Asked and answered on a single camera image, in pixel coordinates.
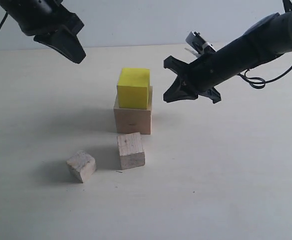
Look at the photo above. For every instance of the small plain wooden cube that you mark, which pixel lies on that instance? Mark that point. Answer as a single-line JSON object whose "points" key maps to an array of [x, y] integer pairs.
{"points": [[82, 165]]}

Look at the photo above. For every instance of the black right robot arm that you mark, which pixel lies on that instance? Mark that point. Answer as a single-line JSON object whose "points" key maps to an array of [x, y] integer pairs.
{"points": [[265, 41]]}

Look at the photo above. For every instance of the medium plain wooden cube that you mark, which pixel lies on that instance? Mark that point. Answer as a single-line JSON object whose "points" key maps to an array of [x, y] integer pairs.
{"points": [[131, 150]]}

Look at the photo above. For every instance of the yellow painted wooden cube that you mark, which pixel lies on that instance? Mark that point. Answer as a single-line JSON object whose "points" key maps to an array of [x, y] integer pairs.
{"points": [[133, 88]]}

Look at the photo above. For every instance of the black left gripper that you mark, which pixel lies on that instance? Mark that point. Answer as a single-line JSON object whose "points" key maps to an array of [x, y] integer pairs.
{"points": [[51, 24]]}

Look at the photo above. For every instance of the large plain wooden cube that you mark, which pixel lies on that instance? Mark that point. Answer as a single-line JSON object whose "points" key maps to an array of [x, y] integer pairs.
{"points": [[130, 120]]}

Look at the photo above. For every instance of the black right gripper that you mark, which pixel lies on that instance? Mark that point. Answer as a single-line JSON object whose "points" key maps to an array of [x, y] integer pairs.
{"points": [[199, 77]]}

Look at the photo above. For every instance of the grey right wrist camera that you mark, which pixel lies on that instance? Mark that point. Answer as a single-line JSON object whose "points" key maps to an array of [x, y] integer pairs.
{"points": [[199, 45]]}

